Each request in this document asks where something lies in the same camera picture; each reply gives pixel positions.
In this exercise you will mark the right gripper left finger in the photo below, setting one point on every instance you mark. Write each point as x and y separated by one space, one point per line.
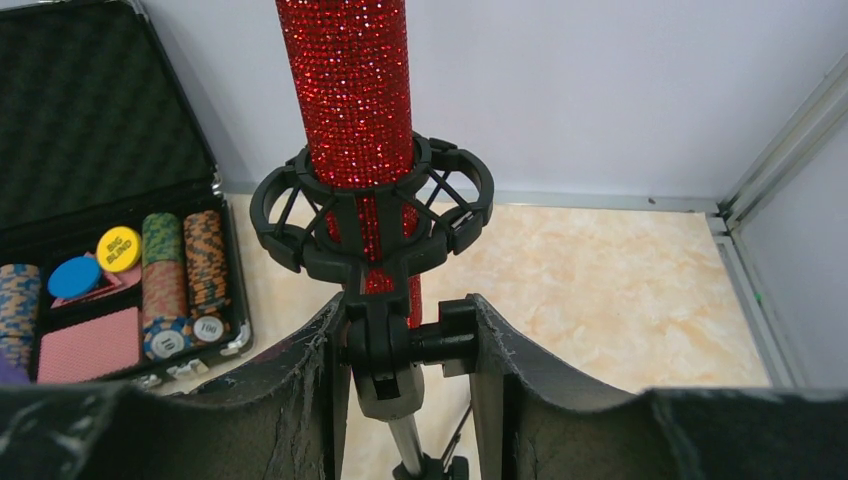
281 415

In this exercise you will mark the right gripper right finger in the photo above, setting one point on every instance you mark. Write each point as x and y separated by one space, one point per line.
537 417

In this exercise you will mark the black shock mount tripod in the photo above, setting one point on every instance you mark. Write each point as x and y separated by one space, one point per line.
372 241

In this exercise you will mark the red glitter microphone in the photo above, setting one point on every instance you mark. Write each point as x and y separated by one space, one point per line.
349 64

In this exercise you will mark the green red chip row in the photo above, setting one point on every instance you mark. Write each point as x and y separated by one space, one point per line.
165 324

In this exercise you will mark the orange black chip row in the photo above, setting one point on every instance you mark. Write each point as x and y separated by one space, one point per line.
207 272

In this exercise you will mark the red card deck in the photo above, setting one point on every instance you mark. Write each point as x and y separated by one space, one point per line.
110 283
91 349

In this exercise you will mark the black poker chip case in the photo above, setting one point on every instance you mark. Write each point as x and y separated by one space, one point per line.
96 132

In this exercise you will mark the yellow big blind button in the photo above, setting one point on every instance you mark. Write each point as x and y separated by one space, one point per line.
119 249

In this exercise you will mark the blue dealer button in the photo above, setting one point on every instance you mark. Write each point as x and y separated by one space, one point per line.
74 277

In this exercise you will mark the green blue chip row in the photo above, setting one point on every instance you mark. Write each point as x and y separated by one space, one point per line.
12 372

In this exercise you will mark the blue orange chip row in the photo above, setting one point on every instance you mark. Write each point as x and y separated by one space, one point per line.
20 301

